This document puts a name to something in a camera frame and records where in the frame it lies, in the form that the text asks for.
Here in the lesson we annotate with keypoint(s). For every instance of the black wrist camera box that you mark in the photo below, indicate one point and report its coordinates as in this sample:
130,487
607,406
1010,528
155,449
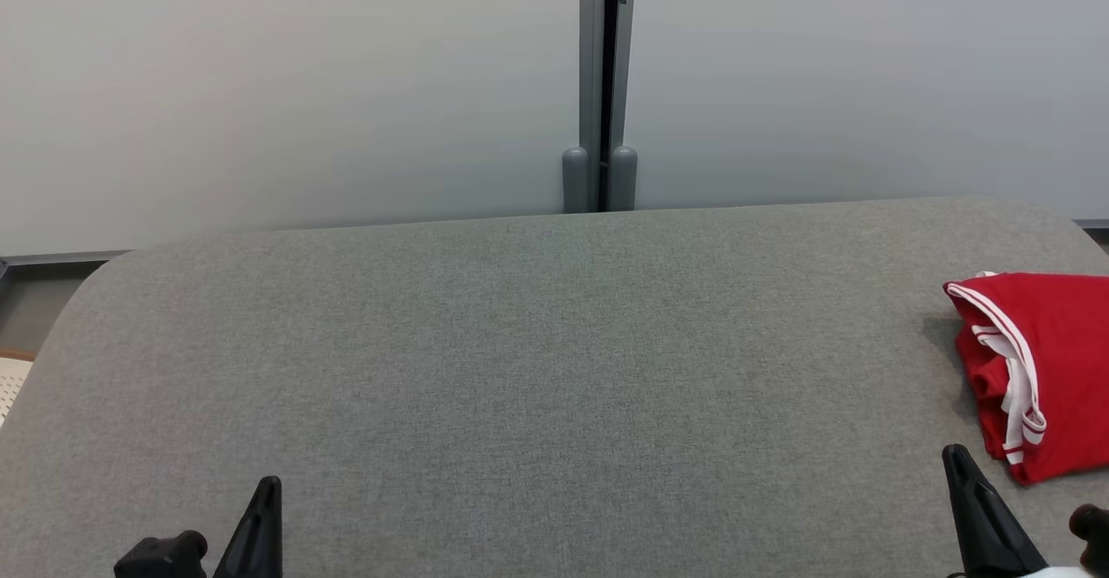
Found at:
1093,539
160,556

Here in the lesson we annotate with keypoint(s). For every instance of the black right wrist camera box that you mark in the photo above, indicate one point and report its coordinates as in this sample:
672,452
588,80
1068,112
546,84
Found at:
1093,539

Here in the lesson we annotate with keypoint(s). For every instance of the beige perforated basket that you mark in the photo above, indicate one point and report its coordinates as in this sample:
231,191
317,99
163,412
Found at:
10,387

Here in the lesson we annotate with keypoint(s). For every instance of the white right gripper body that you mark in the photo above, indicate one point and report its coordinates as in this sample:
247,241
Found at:
1066,573

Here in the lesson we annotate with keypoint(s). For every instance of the grey partition post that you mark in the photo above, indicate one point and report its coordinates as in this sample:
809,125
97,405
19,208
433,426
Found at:
593,84

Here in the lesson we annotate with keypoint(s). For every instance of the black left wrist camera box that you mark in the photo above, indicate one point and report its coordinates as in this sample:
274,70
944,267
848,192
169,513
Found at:
160,556

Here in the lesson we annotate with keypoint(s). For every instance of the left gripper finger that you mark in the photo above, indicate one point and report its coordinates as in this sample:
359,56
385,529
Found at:
256,543

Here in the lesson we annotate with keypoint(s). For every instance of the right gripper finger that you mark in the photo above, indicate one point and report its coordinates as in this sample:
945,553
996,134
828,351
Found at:
983,535

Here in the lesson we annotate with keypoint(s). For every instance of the red Bulls jersey white sleeves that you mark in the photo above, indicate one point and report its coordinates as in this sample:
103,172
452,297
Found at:
1070,344

